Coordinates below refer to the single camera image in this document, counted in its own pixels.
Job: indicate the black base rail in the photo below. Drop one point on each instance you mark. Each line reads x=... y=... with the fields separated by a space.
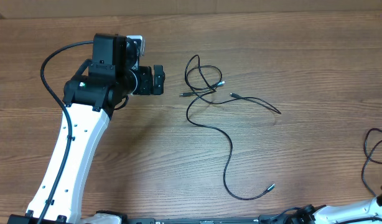
x=194 y=220

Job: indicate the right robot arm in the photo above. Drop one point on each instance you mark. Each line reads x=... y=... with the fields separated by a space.
x=367 y=211

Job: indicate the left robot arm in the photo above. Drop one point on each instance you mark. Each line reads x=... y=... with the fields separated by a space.
x=101 y=85

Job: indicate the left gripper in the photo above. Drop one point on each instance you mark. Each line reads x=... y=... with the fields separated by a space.
x=146 y=88

